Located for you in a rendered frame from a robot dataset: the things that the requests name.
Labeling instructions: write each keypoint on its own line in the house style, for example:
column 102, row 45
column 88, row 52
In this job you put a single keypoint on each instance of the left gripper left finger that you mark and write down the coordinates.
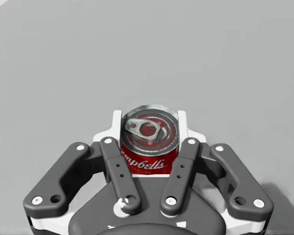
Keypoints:
column 114, row 161

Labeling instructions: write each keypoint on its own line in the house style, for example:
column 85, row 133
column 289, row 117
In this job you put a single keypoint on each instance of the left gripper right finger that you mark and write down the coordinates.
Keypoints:
column 180, row 166

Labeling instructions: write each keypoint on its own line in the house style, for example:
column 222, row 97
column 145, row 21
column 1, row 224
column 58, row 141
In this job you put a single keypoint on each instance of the red and white can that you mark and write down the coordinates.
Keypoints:
column 149, row 144

